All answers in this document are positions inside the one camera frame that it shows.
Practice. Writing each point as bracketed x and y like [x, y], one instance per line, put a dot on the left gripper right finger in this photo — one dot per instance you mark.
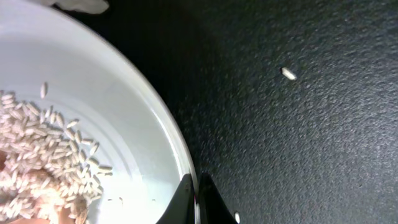
[213, 210]

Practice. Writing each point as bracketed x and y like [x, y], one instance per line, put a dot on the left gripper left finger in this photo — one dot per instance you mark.
[181, 209]

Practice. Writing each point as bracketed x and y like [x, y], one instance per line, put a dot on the food scraps with rice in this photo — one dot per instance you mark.
[46, 165]

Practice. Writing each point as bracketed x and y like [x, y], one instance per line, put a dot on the grey plate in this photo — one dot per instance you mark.
[54, 61]

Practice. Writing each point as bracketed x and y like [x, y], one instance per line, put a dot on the white napkin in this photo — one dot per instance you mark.
[85, 6]

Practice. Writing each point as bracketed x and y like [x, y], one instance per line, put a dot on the round black serving tray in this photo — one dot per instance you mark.
[290, 106]

